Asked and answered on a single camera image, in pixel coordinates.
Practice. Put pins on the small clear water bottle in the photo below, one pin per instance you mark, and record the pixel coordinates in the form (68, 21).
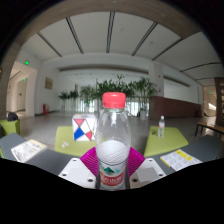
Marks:
(161, 128)

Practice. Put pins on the green exit sign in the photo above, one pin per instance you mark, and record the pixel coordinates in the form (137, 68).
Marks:
(26, 62)

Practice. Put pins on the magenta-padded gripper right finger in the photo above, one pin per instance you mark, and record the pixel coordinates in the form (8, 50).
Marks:
(146, 172)

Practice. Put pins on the wooden shelf unit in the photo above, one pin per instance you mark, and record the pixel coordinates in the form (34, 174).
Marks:
(220, 103)

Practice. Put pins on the wooden bench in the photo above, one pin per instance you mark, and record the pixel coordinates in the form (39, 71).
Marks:
(211, 127)

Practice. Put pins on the small yellow-green low table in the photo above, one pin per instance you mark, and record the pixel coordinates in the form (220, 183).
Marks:
(166, 145)

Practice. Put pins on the large yellow-green low table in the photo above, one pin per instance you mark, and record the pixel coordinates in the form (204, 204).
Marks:
(75, 148)

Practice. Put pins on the yellow and white leaflet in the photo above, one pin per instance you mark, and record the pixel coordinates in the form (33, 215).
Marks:
(180, 159)

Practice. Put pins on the framed wall picture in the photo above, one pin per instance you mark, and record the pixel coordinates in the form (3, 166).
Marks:
(49, 83)

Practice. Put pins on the clear red-capped water bottle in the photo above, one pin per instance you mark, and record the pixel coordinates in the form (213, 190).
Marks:
(112, 153)

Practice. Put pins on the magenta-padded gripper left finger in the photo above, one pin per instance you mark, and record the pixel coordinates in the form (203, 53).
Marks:
(77, 172)

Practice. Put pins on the group of potted green plants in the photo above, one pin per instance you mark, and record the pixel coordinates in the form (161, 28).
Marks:
(143, 90)

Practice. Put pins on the yellow-green seat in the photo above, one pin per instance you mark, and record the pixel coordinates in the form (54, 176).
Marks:
(9, 127)

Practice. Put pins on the red fire extinguisher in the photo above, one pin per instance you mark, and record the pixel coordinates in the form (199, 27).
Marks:
(45, 109)

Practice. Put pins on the colourful printed magazine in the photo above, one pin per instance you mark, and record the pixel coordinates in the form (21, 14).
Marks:
(28, 150)

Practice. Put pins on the white box with coloured triangles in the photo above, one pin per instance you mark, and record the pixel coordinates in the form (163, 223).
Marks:
(83, 127)

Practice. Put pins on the black bag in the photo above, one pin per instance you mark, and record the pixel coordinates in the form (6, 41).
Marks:
(12, 116)

